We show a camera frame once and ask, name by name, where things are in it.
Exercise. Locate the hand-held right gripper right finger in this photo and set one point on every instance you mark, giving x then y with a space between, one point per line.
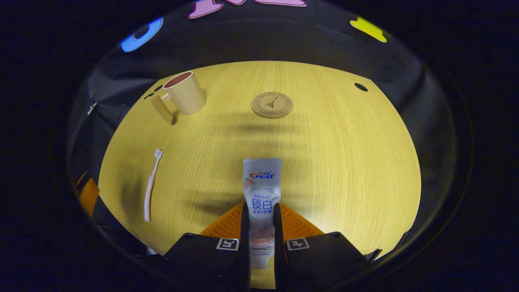
278 243

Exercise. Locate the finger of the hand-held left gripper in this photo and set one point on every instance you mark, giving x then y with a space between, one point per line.
89 196

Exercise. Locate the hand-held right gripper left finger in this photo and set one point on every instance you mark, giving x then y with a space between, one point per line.
245 243

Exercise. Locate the white toothpaste tube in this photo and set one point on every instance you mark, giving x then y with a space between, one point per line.
261 190

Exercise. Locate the white toothbrush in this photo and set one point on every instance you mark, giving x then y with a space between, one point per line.
151 186

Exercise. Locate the round wooden coaster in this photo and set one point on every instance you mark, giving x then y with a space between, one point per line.
271 105

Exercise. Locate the white clip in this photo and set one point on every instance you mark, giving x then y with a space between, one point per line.
92 108

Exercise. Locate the black backdrop cloth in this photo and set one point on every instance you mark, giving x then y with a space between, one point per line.
259 40

